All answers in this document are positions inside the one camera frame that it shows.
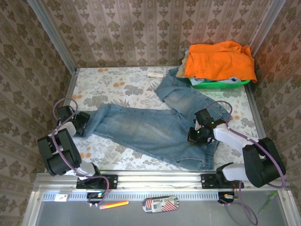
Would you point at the blue denim trousers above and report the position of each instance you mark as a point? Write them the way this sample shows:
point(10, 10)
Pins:
point(145, 131)

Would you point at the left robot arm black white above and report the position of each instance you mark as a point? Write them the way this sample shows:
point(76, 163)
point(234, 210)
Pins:
point(61, 150)

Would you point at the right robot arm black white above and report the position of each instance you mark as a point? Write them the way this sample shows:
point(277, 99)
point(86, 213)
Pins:
point(261, 162)

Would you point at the orange trousers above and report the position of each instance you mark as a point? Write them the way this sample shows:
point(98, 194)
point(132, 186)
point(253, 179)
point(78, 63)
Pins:
point(218, 61)

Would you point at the floral table cloth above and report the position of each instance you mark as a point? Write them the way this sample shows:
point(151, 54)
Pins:
point(113, 89)

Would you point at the green plastic basket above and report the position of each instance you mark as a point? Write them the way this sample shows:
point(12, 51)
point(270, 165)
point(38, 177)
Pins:
point(211, 86)

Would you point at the light blue garment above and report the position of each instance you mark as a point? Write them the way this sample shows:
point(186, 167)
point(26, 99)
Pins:
point(195, 82)

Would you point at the tan garment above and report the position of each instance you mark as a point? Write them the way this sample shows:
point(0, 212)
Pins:
point(181, 73)

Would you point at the black controller board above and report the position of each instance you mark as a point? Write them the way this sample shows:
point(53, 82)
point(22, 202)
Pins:
point(92, 196)
point(227, 197)

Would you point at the small white box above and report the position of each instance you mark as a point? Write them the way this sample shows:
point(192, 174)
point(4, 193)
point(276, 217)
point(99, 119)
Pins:
point(155, 75)

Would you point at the striped flag-pattern pouch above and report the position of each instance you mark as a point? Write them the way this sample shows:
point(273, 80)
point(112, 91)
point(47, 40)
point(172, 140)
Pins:
point(160, 204)

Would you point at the white card red mark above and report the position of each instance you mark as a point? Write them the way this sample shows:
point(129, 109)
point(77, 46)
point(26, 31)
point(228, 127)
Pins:
point(60, 197)

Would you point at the grey metal shelf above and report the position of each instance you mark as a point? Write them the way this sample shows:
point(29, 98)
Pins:
point(188, 216)

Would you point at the orange marker pen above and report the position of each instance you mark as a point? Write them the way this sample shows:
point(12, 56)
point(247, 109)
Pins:
point(114, 204)

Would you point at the green pen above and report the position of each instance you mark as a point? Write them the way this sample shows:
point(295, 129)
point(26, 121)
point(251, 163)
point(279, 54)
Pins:
point(268, 202)

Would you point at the aluminium table side rail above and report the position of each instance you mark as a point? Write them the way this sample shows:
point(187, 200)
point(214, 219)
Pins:
point(256, 110)
point(72, 87)

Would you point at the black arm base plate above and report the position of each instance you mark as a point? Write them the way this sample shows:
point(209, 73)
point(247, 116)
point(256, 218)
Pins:
point(208, 181)
point(113, 181)

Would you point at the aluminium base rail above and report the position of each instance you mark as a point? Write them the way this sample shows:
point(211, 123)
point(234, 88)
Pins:
point(152, 176)

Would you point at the aluminium corner post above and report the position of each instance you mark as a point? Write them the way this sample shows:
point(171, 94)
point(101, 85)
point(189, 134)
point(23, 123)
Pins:
point(54, 35)
point(265, 26)

